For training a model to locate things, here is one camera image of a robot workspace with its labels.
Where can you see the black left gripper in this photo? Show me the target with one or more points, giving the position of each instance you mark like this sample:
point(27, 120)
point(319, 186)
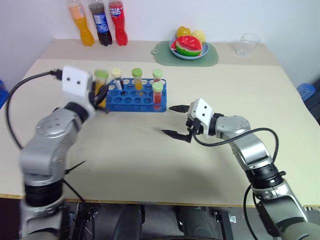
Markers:
point(98, 105)

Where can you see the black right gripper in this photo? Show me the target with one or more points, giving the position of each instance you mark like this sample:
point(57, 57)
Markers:
point(196, 127)

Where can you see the green-capped yellow liquid test tube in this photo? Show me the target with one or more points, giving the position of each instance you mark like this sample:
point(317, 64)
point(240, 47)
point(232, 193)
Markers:
point(101, 80)

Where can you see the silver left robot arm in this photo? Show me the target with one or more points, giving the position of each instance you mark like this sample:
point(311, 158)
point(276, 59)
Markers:
point(47, 140)

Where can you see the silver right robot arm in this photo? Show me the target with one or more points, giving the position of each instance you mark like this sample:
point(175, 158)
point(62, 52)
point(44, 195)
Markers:
point(252, 147)

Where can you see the cream-capped white test tube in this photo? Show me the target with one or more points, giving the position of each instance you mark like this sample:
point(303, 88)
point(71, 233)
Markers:
point(117, 77)

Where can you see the blue test tube rack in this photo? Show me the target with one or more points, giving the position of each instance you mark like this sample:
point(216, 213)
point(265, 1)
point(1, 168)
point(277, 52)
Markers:
point(130, 101)

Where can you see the green-capped red liquid test tube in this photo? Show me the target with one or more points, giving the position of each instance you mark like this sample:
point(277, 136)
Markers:
point(157, 75)
point(157, 96)

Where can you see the green-capped orange liquid test tube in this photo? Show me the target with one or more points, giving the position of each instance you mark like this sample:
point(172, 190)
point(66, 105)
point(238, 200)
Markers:
point(137, 81)

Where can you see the dark cola bottle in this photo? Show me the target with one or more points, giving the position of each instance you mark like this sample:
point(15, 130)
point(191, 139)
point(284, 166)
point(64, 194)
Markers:
point(101, 23)

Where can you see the orange soda bottle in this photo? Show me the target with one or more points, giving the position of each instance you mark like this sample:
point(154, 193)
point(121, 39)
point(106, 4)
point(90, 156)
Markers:
point(83, 25)

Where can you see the green cutting mat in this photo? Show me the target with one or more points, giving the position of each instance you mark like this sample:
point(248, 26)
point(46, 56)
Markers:
point(162, 56)

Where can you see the red soda bottle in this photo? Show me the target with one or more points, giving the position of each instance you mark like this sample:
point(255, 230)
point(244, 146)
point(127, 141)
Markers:
point(118, 23)

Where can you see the light blue plate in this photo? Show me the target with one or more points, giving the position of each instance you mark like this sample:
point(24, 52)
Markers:
point(203, 51)

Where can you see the toy watermelon slice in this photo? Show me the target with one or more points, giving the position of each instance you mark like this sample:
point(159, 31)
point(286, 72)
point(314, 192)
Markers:
point(188, 46)

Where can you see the black zip tie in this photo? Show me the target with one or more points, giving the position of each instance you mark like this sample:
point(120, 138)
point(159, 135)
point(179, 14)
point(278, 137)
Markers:
point(73, 168)

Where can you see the toy yellow pineapple piece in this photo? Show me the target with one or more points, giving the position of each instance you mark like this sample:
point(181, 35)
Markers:
point(200, 35)

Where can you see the toy yellow orange pepper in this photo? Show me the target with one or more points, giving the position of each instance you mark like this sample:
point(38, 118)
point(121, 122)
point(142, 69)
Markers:
point(183, 31)

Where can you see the blue plastic stool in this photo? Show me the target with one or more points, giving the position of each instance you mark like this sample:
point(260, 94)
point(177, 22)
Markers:
point(3, 93)
point(306, 91)

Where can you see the clear plastic cup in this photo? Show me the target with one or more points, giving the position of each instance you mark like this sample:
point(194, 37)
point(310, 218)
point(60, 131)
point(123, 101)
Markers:
point(247, 45)

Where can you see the dark rounded shape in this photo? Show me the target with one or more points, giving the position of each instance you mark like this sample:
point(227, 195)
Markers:
point(197, 223)
point(131, 222)

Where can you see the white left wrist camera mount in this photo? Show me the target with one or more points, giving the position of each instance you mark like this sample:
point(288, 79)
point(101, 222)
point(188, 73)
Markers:
point(75, 82)

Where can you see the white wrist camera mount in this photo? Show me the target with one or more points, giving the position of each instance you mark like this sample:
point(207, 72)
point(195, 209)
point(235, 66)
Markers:
point(203, 110)
point(75, 82)

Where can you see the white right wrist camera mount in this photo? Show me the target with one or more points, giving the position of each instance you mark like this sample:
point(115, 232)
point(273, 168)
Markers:
point(203, 110)

